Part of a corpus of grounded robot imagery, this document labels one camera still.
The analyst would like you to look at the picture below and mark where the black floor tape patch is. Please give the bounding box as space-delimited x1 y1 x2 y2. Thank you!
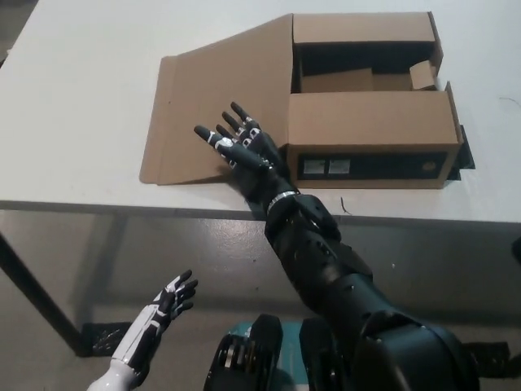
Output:
459 340 512 368
81 321 132 358

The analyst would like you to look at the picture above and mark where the small folded cardboard piece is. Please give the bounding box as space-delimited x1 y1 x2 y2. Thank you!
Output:
408 60 440 91

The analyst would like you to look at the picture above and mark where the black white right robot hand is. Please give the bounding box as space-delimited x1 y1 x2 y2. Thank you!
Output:
193 101 297 213

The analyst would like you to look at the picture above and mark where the black table leg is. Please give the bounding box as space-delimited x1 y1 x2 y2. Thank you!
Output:
0 232 94 358

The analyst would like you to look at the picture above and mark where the brown cardboard storage box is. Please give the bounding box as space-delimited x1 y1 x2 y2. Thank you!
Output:
138 11 466 191

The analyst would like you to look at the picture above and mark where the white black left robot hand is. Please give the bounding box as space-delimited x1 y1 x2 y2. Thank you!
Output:
110 269 199 370

